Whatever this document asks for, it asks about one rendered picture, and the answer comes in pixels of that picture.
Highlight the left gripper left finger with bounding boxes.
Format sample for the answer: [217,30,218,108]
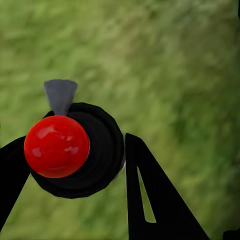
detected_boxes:
[0,136,31,231]

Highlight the pesticide atomizer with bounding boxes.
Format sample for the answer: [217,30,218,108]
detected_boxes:
[23,79,126,199]

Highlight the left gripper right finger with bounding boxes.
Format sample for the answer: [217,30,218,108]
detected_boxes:
[124,133,211,240]

